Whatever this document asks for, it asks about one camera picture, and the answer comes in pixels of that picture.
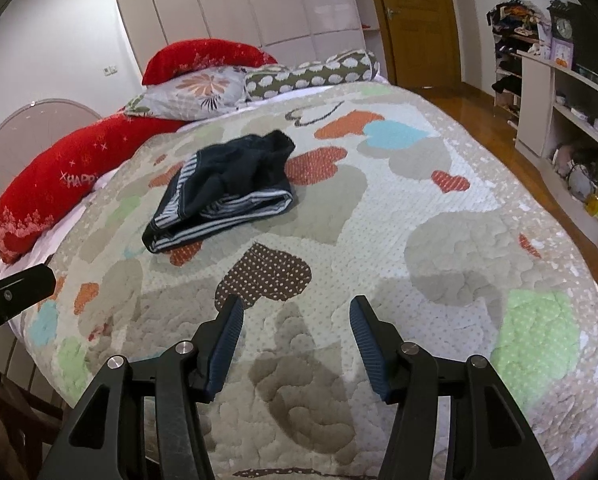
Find dark wooden chair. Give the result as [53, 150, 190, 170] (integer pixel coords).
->
[0, 335, 80, 480]

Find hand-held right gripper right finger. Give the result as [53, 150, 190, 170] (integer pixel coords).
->
[349, 294, 554, 480]

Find red floral pillow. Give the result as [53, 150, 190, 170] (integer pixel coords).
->
[142, 40, 279, 86]

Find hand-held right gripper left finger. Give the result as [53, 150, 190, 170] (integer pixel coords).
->
[44, 294, 246, 480]

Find wooden door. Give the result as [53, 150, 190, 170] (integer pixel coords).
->
[369, 0, 462, 88]

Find shoe rack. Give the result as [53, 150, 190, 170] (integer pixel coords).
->
[486, 0, 544, 121]

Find long red pillow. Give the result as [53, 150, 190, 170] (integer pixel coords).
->
[0, 114, 187, 265]

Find navy striped pants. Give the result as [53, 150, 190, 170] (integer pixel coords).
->
[142, 130, 297, 255]

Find glossy beige wardrobe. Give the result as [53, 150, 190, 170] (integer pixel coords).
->
[112, 0, 380, 66]

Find black television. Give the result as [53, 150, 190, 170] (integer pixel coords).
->
[571, 7, 598, 81]

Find white television cabinet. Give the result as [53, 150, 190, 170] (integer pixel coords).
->
[515, 52, 598, 261]

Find heart patterned quilt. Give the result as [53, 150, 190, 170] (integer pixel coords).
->
[9, 82, 598, 480]

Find dark mantel clock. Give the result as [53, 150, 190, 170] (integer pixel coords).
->
[548, 1, 580, 43]

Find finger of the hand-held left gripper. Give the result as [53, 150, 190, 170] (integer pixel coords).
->
[0, 265, 56, 336]

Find small white framed clock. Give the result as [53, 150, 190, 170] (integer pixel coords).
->
[549, 40, 574, 68]

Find olive shell pattern bolster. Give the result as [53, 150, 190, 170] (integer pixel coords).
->
[244, 50, 381, 100]

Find pale pink headboard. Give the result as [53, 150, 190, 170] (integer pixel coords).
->
[0, 101, 102, 261]

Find grey flower print pillow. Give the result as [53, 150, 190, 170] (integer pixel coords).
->
[126, 66, 252, 122]

